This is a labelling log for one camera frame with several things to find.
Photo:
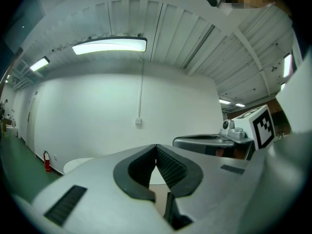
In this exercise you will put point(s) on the white oval table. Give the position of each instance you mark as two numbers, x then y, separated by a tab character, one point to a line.
76	166

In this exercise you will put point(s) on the narrow ceiling light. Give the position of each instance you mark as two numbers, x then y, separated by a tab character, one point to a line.
39	64

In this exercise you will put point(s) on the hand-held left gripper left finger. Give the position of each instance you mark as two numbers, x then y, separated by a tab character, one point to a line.
97	199

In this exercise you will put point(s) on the red fire extinguisher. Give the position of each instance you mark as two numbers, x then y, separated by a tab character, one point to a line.
47	162

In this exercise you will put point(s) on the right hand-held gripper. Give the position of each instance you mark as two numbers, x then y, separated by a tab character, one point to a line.
263	128

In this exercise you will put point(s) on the white wall junction box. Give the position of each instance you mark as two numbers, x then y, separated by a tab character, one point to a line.
139	120

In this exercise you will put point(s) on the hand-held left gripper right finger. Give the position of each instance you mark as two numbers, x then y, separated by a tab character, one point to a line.
214	179

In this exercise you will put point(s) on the white door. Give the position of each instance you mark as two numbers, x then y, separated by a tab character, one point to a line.
34	121

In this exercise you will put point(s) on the long wide ceiling light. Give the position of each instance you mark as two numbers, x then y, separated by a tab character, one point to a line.
109	45

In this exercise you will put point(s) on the white wall conduit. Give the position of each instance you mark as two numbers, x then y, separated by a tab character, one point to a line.
141	89

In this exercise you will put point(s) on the small ceiling light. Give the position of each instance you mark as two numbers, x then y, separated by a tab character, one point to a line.
287	64
282	87
224	101
240	105

